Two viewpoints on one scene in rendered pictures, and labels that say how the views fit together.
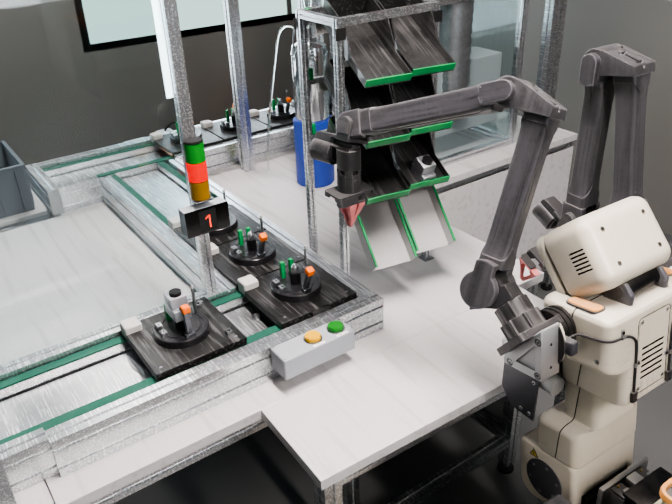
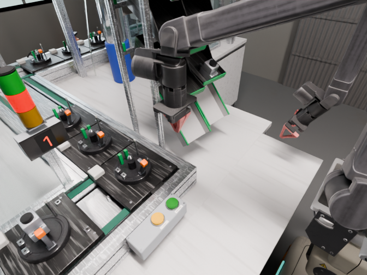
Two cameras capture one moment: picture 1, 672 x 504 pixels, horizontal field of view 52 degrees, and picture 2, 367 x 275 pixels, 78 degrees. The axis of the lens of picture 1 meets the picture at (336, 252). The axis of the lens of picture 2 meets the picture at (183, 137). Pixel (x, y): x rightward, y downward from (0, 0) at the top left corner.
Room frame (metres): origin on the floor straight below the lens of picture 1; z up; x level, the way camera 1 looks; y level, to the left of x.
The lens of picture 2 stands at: (1.00, 0.07, 1.64)
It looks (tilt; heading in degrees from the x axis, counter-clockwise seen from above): 42 degrees down; 345
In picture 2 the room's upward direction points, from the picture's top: 2 degrees counter-clockwise
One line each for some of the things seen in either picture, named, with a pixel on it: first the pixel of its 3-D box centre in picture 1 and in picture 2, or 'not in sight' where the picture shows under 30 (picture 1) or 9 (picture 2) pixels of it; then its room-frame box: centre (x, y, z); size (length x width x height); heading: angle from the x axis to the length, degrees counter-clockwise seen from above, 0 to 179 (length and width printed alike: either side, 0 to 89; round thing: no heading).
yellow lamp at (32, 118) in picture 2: (199, 188); (29, 115); (1.60, 0.34, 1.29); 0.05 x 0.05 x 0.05
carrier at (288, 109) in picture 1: (280, 106); (95, 36); (3.15, 0.23, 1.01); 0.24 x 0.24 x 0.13; 34
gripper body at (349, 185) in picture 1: (349, 181); (175, 95); (1.48, -0.04, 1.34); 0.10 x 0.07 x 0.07; 124
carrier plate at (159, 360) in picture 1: (182, 335); (47, 239); (1.42, 0.40, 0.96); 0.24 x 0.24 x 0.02; 34
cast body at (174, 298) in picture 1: (175, 301); (30, 221); (1.43, 0.40, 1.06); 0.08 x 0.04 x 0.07; 34
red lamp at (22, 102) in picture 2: (197, 170); (20, 99); (1.60, 0.34, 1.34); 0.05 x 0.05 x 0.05
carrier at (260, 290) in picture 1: (295, 275); (131, 162); (1.61, 0.11, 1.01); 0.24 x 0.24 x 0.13; 34
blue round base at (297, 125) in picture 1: (314, 149); (120, 60); (2.61, 0.07, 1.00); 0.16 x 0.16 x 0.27
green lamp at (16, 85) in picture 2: (194, 151); (10, 81); (1.60, 0.34, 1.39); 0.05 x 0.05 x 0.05
